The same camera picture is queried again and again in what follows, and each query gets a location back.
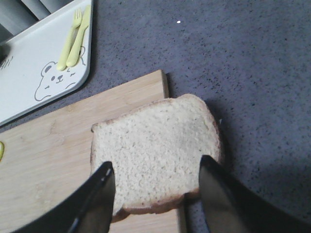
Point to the white bread slice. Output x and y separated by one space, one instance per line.
155 151

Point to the yellow plastic knife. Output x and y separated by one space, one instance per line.
75 49

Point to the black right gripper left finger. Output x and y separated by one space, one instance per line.
88 210

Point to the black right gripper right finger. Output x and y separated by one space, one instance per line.
230 207

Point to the yellow plastic fork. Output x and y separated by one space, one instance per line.
69 41

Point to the wooden cutting board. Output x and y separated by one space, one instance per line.
48 158

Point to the white bear print tray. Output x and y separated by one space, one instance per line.
28 74

